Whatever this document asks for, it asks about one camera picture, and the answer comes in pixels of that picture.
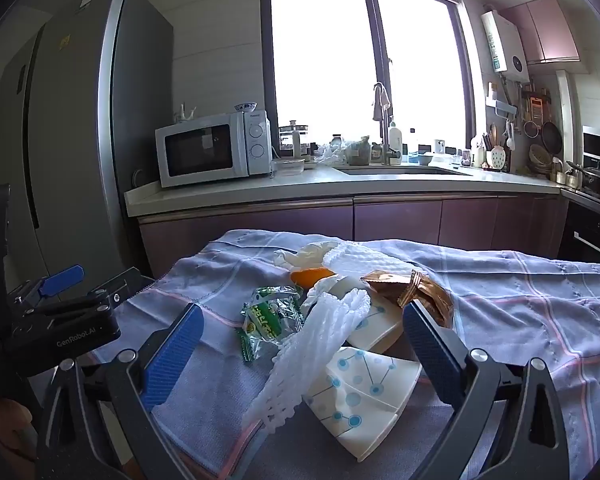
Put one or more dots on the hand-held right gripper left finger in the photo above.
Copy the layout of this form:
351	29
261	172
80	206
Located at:
177	355

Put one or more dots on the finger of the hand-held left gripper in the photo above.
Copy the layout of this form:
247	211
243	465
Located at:
115	295
62	280

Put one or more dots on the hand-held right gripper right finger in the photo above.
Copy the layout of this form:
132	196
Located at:
432	355

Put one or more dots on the crushed dotted paper cup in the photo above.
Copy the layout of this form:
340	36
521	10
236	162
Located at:
365	390
377	325

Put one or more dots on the white foam fruit net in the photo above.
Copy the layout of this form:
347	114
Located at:
305	355
370	257

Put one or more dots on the orange peel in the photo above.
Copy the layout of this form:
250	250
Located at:
310	276

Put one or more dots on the white tissue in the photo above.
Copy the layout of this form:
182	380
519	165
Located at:
300	255
327	287

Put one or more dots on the person's left hand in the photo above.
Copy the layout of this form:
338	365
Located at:
7	427

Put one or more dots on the gold foil wrapper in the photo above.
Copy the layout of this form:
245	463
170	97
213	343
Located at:
420	295

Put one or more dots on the grey checked cloth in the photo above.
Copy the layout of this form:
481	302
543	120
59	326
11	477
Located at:
505	310

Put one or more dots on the green snack wrapper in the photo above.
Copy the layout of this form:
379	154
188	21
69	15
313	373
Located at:
270	317

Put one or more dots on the leaning plate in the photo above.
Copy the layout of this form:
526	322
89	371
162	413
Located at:
138	177

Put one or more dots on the grey refrigerator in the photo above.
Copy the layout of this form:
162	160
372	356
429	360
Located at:
80	135

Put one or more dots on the white kitchen countertop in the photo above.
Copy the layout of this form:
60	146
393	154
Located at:
230	192

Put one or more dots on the purple base cabinets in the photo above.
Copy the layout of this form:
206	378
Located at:
280	225

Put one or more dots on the white microwave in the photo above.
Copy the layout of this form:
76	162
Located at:
200	150

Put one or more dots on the kitchen sink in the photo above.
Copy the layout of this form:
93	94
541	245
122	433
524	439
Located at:
405	171

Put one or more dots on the small white bowl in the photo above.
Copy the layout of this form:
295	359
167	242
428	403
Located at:
424	160

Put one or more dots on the white ornament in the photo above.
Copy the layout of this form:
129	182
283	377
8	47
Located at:
185	112

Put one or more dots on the black built-in oven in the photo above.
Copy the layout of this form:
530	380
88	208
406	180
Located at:
590	235

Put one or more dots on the white dotted utensil holder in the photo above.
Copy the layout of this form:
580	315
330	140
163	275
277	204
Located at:
498	158

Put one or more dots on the dark green bag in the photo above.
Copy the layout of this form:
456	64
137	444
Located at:
358	152

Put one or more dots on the clear food container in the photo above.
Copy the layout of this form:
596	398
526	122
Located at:
289	166

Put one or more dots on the metal faucet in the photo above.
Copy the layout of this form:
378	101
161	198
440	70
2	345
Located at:
384	140

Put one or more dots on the white soap bottle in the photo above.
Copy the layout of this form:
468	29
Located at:
395	137

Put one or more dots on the stack of bowls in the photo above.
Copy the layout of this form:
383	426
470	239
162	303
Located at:
540	159

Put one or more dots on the white plastic bag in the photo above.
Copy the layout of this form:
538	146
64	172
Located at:
330	152

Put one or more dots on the blue and white porcelain bowl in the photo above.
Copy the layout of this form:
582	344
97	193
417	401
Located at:
245	107

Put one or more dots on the hanging white spoon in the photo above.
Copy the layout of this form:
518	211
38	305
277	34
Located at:
509	139

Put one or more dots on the glass jar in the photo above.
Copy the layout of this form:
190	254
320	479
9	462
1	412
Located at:
336	140

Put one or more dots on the glass kettle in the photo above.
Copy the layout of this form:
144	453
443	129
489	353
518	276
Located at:
295	140

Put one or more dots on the pot with glass lid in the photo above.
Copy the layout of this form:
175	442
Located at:
595	174

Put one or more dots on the hanging metal strainer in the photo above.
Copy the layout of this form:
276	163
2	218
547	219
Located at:
530	128

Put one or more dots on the black frying pan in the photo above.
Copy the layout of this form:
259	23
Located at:
551	136

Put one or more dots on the hanging dish cloth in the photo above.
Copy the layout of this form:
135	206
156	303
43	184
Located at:
381	102

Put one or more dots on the orange grater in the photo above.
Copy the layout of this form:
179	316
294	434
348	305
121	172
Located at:
535	107

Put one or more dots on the kitchen window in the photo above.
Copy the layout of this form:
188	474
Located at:
330	60

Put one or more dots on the white water heater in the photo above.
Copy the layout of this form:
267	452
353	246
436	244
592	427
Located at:
505	45

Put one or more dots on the pink wall cabinet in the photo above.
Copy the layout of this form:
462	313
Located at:
545	30

